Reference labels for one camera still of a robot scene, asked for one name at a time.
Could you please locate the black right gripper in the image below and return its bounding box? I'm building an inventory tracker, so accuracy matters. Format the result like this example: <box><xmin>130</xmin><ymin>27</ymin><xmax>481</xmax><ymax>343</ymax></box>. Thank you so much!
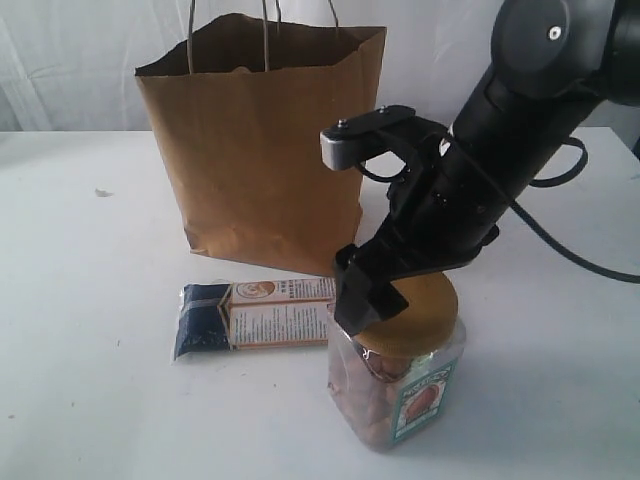
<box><xmin>334</xmin><ymin>117</ymin><xmax>500</xmax><ymax>335</ymax></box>

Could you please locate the clear nut jar gold lid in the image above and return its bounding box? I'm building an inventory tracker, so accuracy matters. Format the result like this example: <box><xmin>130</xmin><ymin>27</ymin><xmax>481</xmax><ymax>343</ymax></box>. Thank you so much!
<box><xmin>327</xmin><ymin>273</ymin><xmax>466</xmax><ymax>451</ymax></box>

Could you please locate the dark blue noodle package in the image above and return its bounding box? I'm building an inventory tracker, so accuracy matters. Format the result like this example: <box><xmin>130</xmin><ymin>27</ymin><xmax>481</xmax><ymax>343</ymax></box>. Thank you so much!
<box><xmin>172</xmin><ymin>277</ymin><xmax>335</xmax><ymax>360</ymax></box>

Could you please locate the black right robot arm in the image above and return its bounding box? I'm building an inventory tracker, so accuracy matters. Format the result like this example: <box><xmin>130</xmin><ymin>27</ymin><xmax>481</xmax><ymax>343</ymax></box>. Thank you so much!
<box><xmin>320</xmin><ymin>1</ymin><xmax>639</xmax><ymax>335</ymax></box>

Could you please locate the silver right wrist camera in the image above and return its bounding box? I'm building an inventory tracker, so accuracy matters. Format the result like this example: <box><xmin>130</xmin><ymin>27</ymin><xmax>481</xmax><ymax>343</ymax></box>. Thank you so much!
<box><xmin>320</xmin><ymin>105</ymin><xmax>416</xmax><ymax>171</ymax></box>

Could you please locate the brown paper shopping bag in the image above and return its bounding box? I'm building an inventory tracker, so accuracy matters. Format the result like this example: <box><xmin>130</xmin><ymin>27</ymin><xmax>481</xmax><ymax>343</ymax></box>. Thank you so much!
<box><xmin>135</xmin><ymin>13</ymin><xmax>387</xmax><ymax>276</ymax></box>

